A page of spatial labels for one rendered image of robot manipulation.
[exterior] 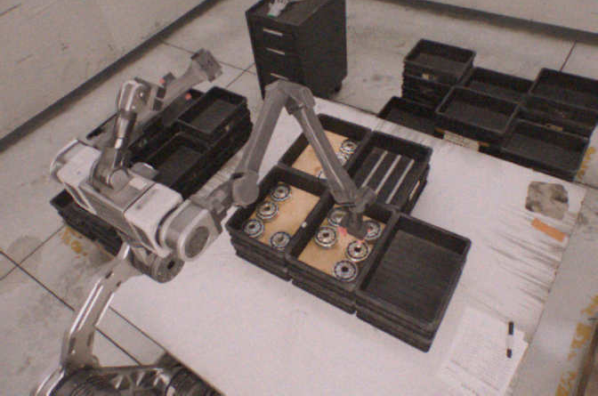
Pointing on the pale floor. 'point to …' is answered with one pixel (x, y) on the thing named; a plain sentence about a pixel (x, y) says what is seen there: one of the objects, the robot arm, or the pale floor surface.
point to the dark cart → (302, 37)
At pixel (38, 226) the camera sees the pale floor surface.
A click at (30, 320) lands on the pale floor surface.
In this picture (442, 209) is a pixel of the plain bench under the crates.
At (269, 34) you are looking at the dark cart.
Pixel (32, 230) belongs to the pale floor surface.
